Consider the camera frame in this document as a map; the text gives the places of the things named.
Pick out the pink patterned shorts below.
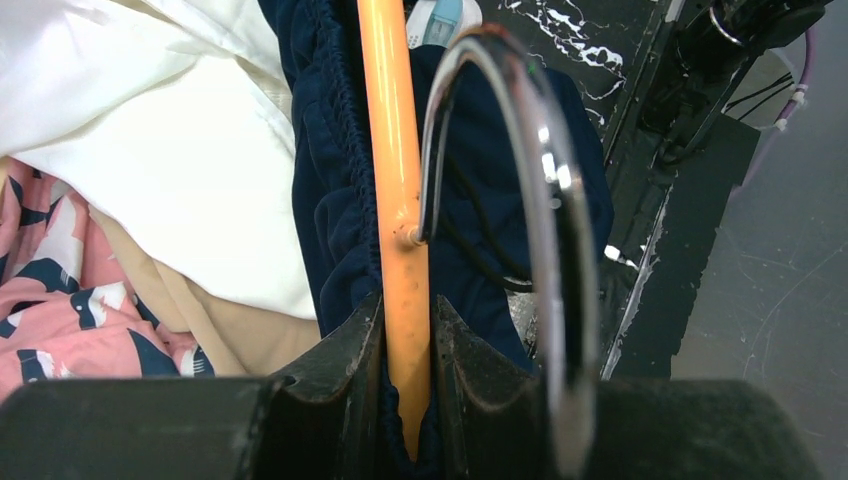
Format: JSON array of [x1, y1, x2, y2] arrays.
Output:
[[1, 157, 214, 398]]

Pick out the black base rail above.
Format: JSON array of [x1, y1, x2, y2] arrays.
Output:
[[502, 1, 759, 379]]

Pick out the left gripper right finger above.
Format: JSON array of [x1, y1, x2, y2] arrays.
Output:
[[431, 296, 546, 480]]

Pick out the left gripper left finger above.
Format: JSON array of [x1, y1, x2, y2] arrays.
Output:
[[238, 292, 384, 479]]

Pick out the navy blue shorts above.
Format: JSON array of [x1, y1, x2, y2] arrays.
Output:
[[260, 1, 613, 479]]

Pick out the white shorts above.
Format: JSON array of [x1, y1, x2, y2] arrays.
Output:
[[1, 1, 315, 319]]

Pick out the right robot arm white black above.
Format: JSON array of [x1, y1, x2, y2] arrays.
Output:
[[641, 0, 827, 166]]

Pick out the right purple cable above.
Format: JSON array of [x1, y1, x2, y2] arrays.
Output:
[[728, 26, 817, 200]]

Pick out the blue correction tape package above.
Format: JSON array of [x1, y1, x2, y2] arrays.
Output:
[[405, 0, 483, 49]]

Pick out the beige shorts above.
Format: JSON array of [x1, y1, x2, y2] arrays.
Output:
[[0, 66, 323, 379]]

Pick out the orange hanger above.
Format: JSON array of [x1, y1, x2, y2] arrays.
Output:
[[357, 1, 600, 479]]

